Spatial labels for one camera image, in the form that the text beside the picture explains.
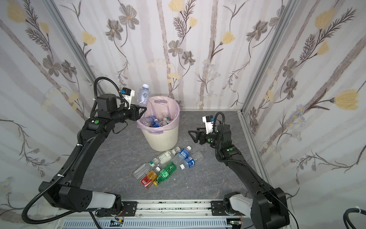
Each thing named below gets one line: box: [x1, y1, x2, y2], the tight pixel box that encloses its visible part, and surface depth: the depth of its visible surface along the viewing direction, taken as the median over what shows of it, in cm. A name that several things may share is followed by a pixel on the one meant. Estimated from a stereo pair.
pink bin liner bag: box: [136, 95, 181, 135], surface depth 90 cm
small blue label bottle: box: [179, 151, 204, 170], surface depth 88 cm
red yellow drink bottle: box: [139, 170, 159, 188], surface depth 81 cm
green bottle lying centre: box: [152, 162, 177, 187], surface depth 83 cm
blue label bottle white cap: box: [172, 145, 192, 166], surface depth 90 cm
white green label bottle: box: [149, 146, 182, 168], surface depth 90 cm
